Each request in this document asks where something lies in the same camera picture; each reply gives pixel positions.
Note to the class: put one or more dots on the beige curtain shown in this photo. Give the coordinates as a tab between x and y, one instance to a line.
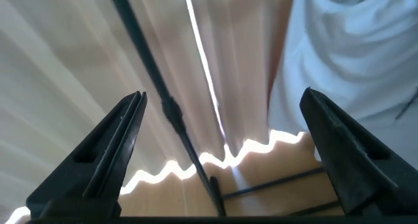
65	70

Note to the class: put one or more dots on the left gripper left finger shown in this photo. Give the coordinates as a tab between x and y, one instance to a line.
98	171

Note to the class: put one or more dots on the pale grey shorts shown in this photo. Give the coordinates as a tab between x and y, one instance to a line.
343	54

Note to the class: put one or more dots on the black clothes rack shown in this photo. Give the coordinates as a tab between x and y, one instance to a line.
145	54

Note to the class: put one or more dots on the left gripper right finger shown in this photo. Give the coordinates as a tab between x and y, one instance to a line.
369	181

